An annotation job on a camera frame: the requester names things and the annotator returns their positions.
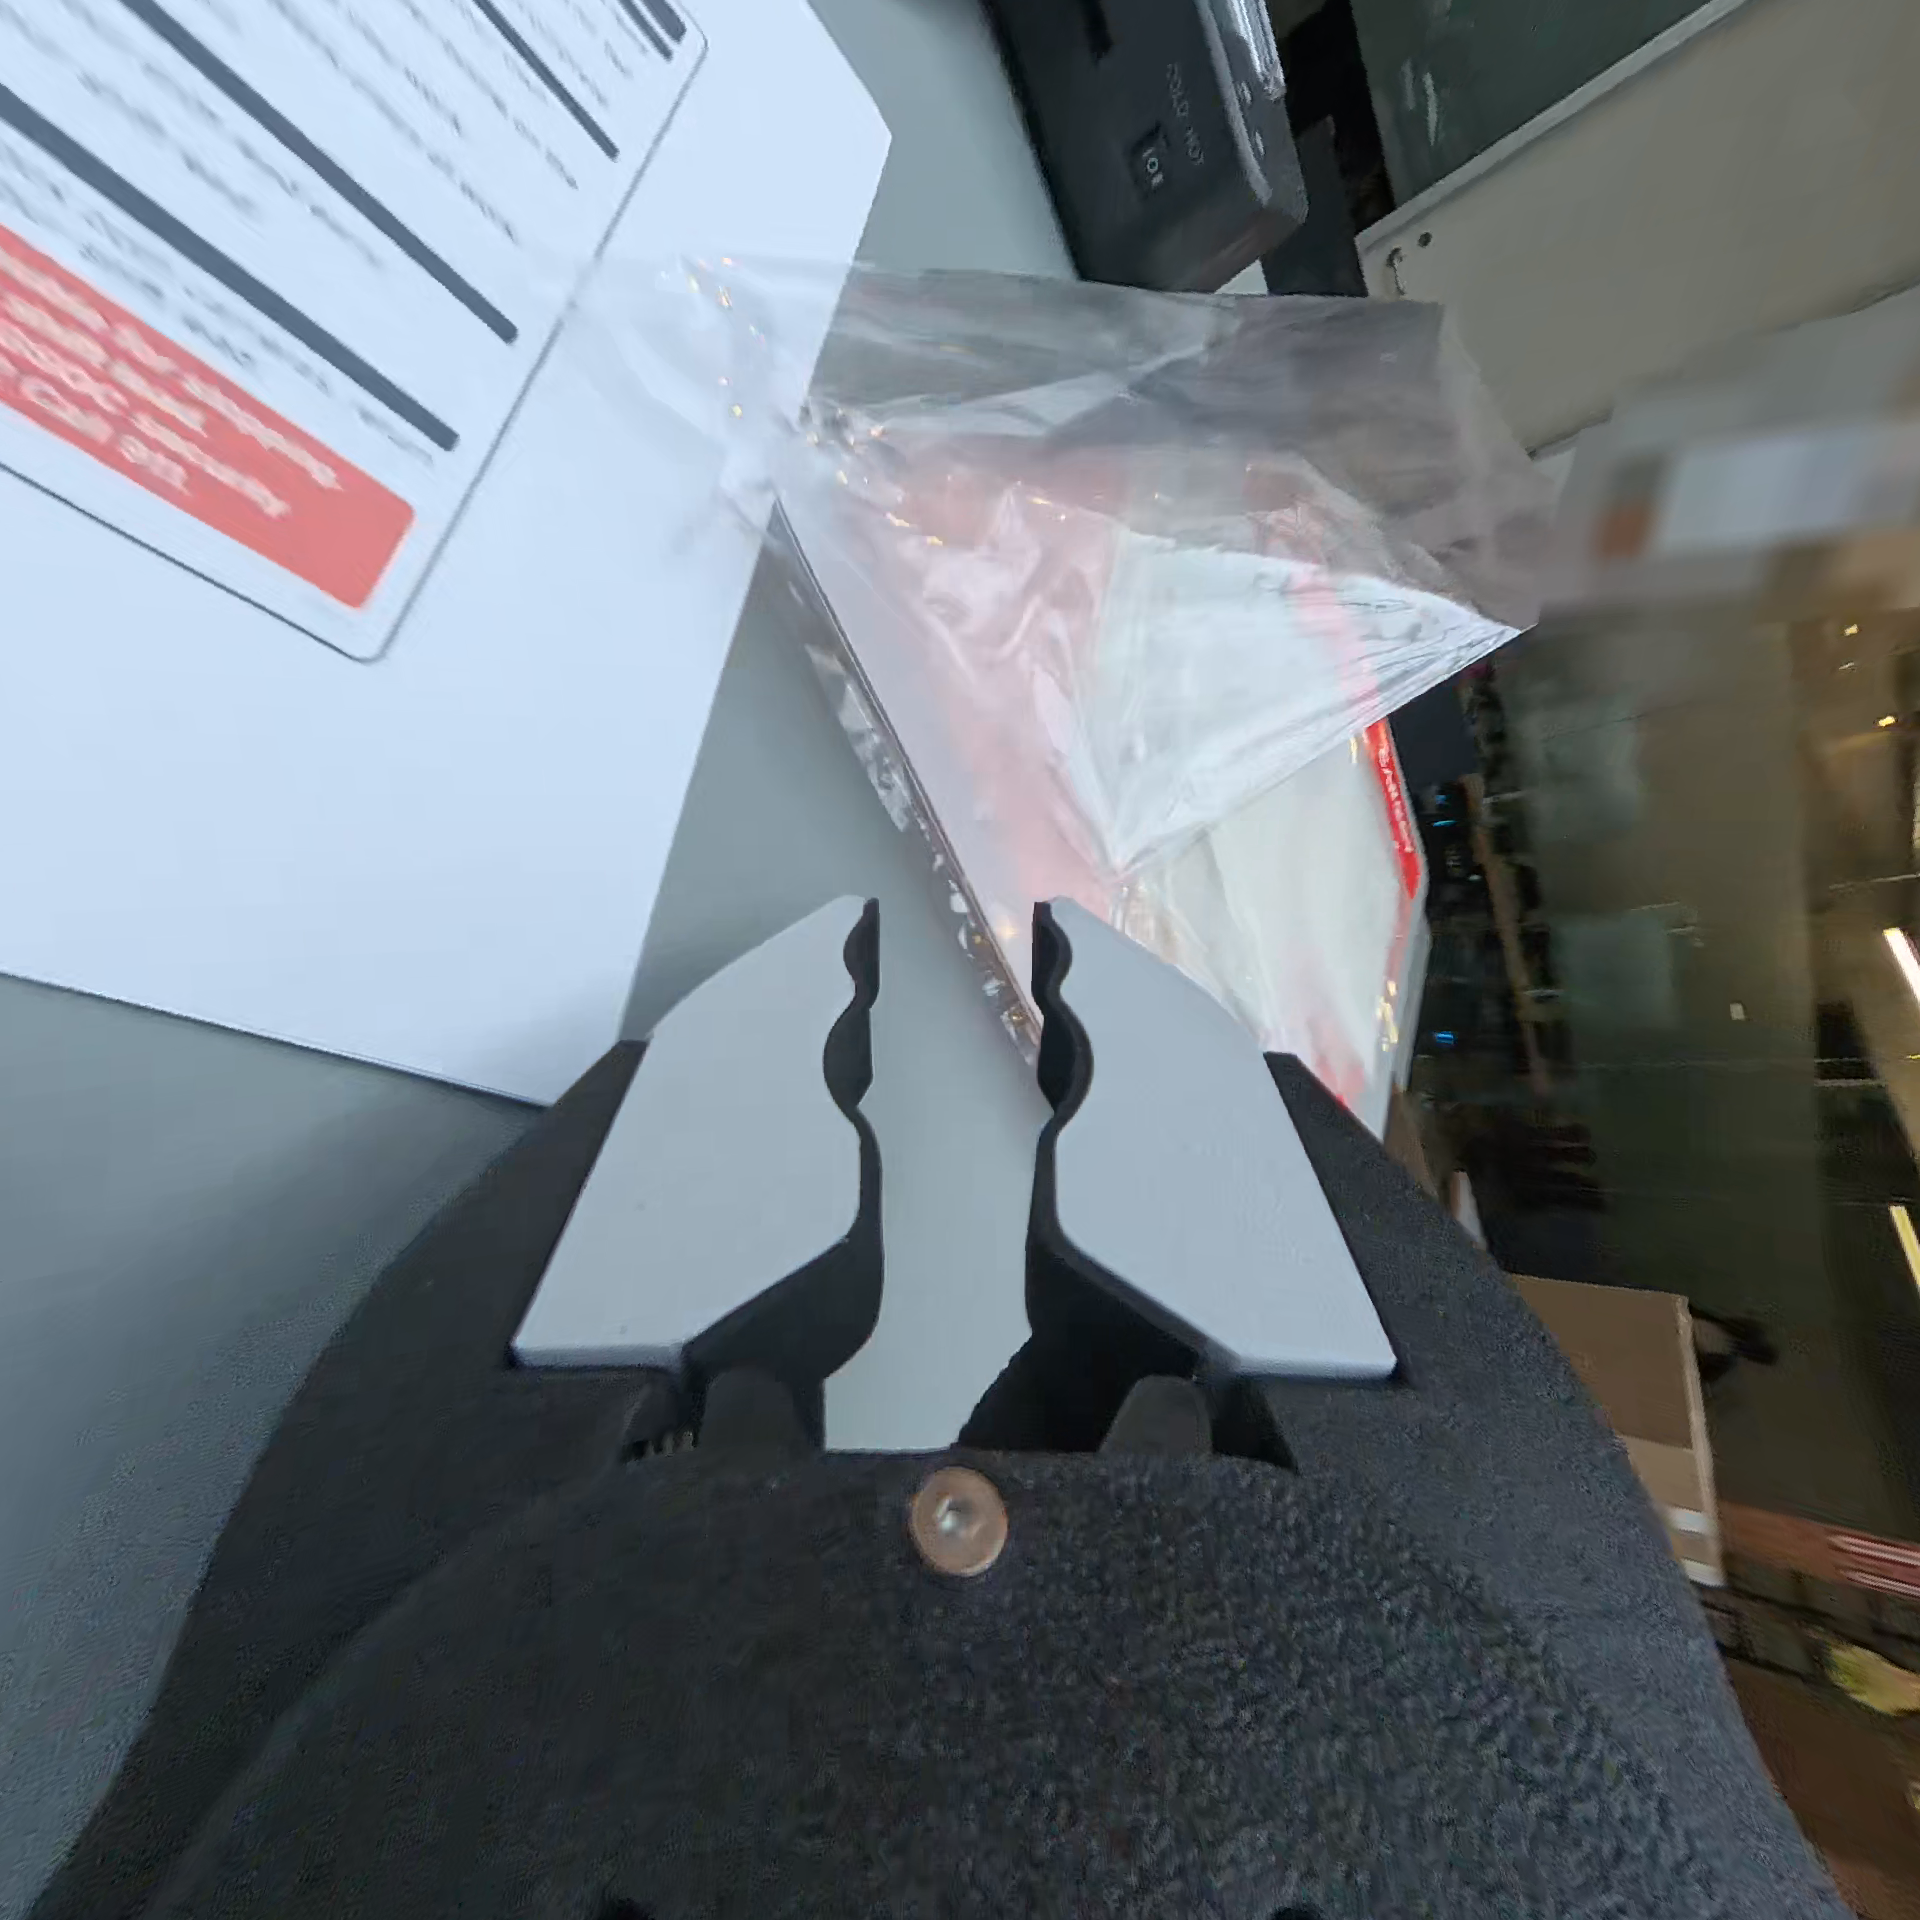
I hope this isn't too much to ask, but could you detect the large white paper sheet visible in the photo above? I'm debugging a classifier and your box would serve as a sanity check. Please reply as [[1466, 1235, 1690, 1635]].
[[0, 0, 893, 1109]]

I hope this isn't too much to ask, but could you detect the cardboard box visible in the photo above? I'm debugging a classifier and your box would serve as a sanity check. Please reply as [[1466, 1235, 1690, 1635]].
[[1506, 1274, 1728, 1587]]

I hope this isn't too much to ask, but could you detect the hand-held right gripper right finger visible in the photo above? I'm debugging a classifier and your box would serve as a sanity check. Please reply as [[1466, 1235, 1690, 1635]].
[[1025, 899, 1400, 1380]]

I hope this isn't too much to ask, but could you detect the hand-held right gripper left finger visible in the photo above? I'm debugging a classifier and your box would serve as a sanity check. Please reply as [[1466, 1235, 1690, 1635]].
[[512, 896, 889, 1373]]

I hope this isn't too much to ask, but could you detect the grey desk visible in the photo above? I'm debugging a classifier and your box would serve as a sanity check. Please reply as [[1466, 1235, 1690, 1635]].
[[0, 141, 1142, 1920]]

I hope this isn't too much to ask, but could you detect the laminated card with red label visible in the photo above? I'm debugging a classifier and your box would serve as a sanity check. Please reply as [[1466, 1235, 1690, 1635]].
[[0, 0, 709, 665]]

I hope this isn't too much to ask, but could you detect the black laminator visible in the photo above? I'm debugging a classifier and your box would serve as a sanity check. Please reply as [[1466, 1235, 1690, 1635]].
[[982, 0, 1309, 289]]

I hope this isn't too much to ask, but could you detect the clear plastic pouch package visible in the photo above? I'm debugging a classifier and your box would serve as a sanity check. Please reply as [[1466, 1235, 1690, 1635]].
[[600, 253, 1549, 1103]]

